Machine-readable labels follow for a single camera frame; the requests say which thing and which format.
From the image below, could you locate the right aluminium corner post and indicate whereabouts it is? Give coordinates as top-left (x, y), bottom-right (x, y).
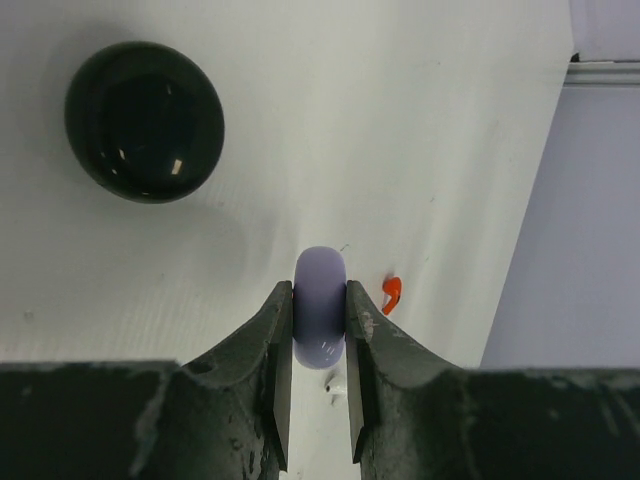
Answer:
top-left (564, 53), bottom-right (639, 88)

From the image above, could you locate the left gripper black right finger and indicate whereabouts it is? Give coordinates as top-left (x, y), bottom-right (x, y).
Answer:
top-left (345, 281), bottom-right (639, 479)

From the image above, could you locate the purple round charging case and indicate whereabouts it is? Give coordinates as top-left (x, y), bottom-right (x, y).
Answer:
top-left (293, 246), bottom-right (347, 370)

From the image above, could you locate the black round charging case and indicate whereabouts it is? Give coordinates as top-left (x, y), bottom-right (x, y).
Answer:
top-left (64, 41), bottom-right (225, 203)

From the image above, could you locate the red earbud right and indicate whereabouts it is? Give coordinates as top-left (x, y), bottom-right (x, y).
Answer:
top-left (382, 276), bottom-right (403, 316)

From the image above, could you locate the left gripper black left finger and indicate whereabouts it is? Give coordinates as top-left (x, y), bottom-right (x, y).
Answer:
top-left (1, 281), bottom-right (292, 479)

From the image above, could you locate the white earbud right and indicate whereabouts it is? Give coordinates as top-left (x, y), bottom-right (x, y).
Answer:
top-left (324, 371), bottom-right (347, 405)

